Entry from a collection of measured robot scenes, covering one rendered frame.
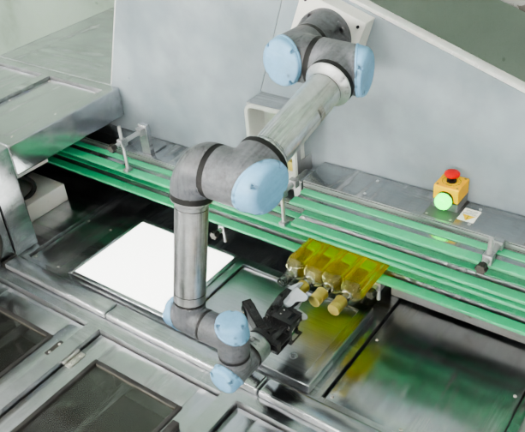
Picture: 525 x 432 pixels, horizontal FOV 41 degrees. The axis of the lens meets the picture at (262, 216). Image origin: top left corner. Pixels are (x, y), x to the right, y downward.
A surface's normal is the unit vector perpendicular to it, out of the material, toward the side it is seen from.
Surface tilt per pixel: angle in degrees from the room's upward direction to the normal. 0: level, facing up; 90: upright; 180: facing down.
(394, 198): 90
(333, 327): 90
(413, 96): 0
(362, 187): 90
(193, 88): 0
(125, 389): 90
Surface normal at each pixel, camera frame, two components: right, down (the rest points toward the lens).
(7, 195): 0.81, 0.28
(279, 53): -0.65, 0.41
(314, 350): -0.08, -0.82
